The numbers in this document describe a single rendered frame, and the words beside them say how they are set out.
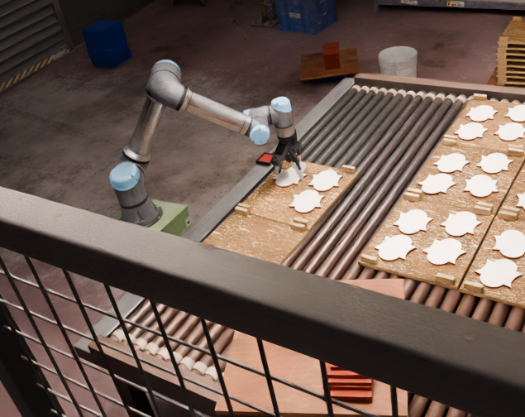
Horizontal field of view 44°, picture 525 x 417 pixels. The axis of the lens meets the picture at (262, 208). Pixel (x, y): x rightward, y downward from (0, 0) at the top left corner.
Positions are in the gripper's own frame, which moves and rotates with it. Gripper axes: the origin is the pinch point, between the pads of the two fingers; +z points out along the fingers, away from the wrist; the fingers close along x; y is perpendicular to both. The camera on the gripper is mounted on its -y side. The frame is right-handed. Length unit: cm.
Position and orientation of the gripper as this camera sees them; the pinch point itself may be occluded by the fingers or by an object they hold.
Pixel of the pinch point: (289, 177)
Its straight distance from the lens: 276.2
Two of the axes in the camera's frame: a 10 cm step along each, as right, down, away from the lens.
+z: 1.6, 8.1, 5.7
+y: 5.5, -5.5, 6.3
